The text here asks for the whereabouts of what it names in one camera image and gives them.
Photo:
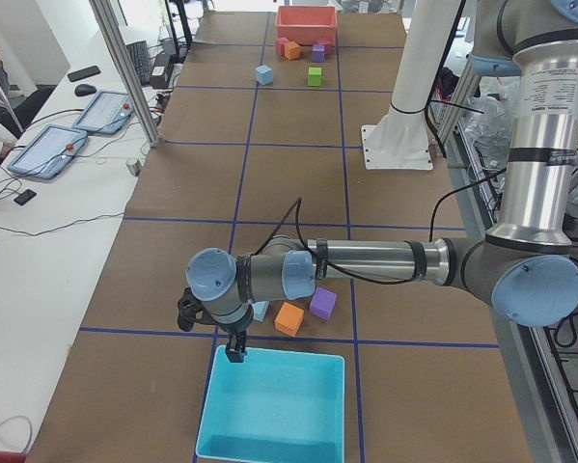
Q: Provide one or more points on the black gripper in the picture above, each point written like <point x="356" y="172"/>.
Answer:
<point x="235" y="329"/>

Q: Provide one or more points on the light blue foam block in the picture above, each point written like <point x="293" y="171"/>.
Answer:
<point x="260" y="310"/>

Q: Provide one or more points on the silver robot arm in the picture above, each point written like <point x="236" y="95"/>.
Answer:
<point x="521" y="267"/>

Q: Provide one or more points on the orange foam block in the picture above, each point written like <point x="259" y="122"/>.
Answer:
<point x="289" y="319"/>
<point x="292" y="50"/>

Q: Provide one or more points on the cyan plastic bin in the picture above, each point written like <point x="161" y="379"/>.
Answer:
<point x="275" y="406"/>

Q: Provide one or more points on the purple foam block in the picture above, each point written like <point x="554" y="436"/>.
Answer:
<point x="323" y="303"/>
<point x="318" y="53"/>

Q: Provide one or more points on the small black phone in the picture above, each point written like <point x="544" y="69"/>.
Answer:
<point x="25" y="197"/>

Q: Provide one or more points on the far blue teach pendant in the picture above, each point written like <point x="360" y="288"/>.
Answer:
<point x="105" y="114"/>

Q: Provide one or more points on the blue teach pendant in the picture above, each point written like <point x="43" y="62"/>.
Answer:
<point x="105" y="114"/>
<point x="49" y="153"/>

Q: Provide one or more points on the near blue teach pendant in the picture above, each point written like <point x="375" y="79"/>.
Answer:
<point x="49" y="153"/>

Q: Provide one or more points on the green foam block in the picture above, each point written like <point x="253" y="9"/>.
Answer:
<point x="314" y="77"/>

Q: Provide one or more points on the black computer mouse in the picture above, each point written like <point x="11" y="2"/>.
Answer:
<point x="84" y="90"/>

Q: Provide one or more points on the far orange foam block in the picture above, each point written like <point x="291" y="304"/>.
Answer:
<point x="292" y="50"/>

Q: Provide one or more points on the far pink foam block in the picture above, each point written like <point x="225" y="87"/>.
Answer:
<point x="280" y="44"/>

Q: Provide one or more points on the far purple foam block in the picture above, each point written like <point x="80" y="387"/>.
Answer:
<point x="318" y="53"/>

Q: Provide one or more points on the black smartphone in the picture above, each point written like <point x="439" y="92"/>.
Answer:
<point x="84" y="73"/>

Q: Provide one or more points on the black keyboard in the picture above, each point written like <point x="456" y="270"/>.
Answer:
<point x="139" y="56"/>

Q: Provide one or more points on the red plastic bin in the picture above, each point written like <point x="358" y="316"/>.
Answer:
<point x="307" y="24"/>

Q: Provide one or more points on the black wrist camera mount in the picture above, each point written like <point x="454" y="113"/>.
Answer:
<point x="191" y="311"/>

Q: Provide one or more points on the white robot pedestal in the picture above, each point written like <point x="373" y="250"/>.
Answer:
<point x="400" y="141"/>

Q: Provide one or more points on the aluminium frame post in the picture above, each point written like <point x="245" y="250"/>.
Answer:
<point x="110" y="30"/>

